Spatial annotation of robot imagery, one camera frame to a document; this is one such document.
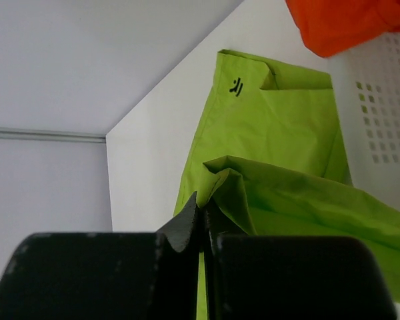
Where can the white plastic perforated basket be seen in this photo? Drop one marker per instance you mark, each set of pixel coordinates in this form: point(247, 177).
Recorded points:
point(366, 84)

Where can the lime green shorts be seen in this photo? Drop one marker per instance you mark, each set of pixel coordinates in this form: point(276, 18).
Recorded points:
point(269, 152)

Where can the orange shorts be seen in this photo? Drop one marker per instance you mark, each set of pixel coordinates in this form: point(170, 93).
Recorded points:
point(330, 27)

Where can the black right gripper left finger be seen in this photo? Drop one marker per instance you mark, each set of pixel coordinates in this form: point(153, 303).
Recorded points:
point(106, 275)

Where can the left corner aluminium post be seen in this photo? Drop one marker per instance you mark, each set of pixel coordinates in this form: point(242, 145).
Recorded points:
point(44, 135)

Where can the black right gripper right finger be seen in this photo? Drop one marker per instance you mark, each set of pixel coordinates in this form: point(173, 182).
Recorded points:
point(289, 277)

